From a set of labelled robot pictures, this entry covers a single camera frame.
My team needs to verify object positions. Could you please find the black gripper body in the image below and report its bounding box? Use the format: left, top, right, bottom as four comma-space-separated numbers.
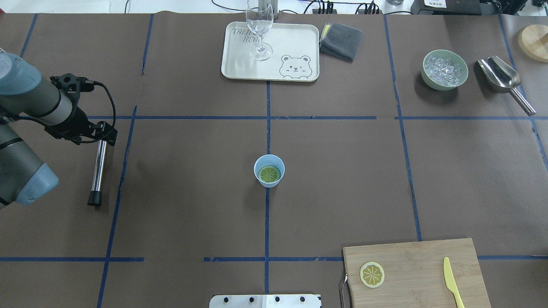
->
45, 107, 107, 145

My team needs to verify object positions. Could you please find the light blue plastic cup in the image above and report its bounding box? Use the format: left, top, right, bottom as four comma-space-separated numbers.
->
253, 154, 285, 188

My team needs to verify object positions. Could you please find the lemon slice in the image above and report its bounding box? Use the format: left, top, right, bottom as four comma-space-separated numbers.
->
359, 261, 385, 288
258, 165, 281, 184

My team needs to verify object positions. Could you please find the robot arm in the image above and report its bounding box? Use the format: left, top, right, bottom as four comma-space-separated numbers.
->
0, 50, 118, 208

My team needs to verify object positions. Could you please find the clear wine glass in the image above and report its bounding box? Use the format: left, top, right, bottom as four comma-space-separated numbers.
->
245, 0, 274, 61

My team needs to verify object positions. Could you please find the cream bear serving tray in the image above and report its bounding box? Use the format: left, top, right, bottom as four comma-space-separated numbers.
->
220, 21, 320, 82

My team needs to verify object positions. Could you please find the black power strip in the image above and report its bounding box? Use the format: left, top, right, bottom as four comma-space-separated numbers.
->
312, 1, 337, 15

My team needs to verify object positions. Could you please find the dark grey folded cloth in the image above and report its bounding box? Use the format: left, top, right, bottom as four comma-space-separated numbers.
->
319, 23, 363, 62

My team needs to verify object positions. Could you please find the green bowl of ice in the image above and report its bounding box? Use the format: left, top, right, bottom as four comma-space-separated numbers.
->
421, 49, 468, 90

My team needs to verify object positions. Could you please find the wooden cutting board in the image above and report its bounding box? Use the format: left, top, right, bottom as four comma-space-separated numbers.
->
342, 238, 491, 308

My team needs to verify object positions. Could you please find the yellow plastic knife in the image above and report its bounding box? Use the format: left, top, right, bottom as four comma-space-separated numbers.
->
444, 257, 465, 308

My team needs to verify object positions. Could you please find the metal ice scoop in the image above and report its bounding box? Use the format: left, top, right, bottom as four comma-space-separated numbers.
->
477, 56, 536, 116

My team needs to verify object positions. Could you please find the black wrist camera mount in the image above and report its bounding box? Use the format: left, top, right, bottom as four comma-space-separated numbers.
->
49, 73, 95, 105

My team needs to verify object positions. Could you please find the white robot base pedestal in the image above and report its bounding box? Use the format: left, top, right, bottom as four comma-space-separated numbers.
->
209, 294, 322, 308

